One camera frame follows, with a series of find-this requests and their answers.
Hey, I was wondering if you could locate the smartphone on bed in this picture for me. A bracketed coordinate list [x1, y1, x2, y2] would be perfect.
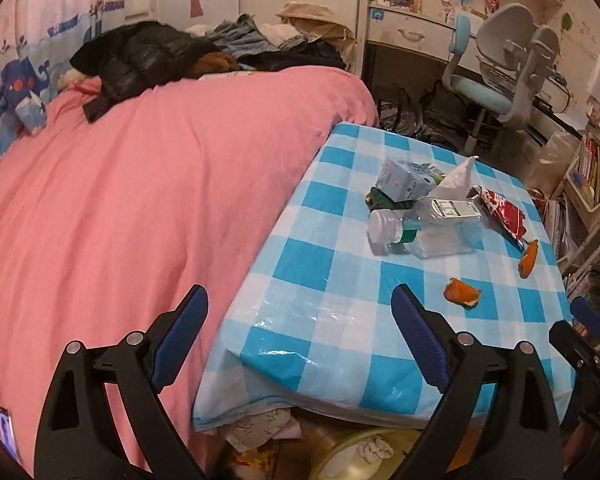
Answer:
[0, 406, 20, 463]

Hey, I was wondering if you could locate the clear plastic bag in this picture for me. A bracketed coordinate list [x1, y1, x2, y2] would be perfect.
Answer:
[524, 131, 581, 196]

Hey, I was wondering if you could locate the orange peel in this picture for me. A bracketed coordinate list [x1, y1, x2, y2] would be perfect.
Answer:
[443, 278, 481, 309]
[518, 240, 539, 280]

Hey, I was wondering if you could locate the green wrapper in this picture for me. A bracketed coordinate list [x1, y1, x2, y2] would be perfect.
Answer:
[365, 186, 415, 211]

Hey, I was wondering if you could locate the whale pattern curtain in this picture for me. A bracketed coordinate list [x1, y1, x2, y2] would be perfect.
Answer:
[0, 0, 151, 158]

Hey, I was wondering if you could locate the white bookshelf with books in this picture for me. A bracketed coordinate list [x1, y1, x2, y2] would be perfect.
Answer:
[544, 56, 600, 303]

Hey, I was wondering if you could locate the white desk with drawer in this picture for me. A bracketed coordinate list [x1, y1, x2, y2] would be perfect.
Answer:
[366, 3, 571, 113]

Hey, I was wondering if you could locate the pink bed duvet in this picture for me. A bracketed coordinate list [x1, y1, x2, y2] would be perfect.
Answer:
[0, 66, 377, 468]

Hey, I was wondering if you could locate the yellow trash bin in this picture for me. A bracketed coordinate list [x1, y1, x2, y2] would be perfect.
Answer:
[309, 428, 420, 480]

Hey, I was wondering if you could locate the floral cloth under table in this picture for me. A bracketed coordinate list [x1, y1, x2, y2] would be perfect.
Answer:
[219, 408, 302, 453]

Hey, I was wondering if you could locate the clear plastic water bottle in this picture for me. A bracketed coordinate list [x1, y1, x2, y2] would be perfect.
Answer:
[367, 197, 482, 259]

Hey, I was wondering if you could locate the blue white checkered tablecloth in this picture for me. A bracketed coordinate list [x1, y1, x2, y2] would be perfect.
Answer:
[193, 122, 574, 431]

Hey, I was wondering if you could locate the black puffer jacket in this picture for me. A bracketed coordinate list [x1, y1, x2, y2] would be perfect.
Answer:
[70, 21, 232, 124]

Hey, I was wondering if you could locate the beige hat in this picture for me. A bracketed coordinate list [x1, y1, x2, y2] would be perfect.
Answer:
[276, 1, 355, 44]

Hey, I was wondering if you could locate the white tissue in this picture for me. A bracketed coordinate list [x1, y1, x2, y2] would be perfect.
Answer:
[428, 156, 478, 200]

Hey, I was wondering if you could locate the grey blue desk chair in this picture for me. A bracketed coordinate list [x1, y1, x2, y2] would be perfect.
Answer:
[442, 2, 559, 155]

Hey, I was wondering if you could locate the red snack wrapper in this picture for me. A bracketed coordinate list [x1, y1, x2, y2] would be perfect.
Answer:
[472, 185, 528, 252]

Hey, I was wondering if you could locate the pile of clothes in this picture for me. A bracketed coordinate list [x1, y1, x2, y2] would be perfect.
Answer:
[186, 14, 347, 72]

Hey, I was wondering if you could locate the blue white milk carton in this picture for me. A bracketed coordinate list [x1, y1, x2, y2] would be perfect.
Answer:
[375, 157, 445, 203]

